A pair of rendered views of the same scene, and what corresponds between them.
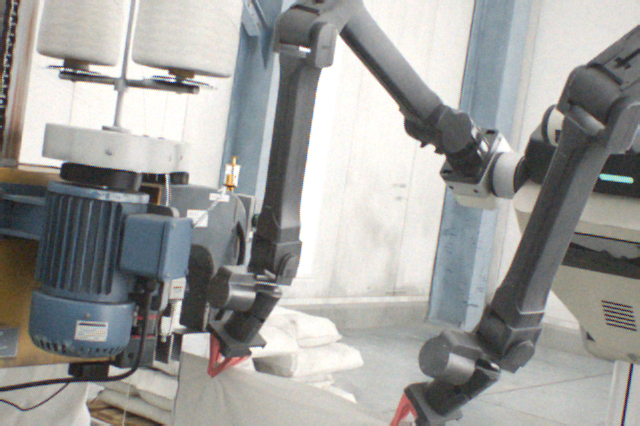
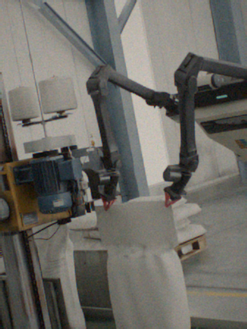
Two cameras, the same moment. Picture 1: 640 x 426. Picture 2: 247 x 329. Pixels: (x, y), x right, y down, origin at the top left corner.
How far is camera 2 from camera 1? 1.17 m
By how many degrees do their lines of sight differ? 6
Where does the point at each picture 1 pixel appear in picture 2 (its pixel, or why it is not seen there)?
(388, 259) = (210, 159)
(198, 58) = (64, 106)
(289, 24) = (90, 84)
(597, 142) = (187, 92)
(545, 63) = not seen: outside the picture
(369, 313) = (209, 189)
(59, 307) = (45, 198)
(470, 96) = not seen: hidden behind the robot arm
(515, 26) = (236, 22)
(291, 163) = (106, 129)
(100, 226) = (50, 169)
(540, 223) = (182, 122)
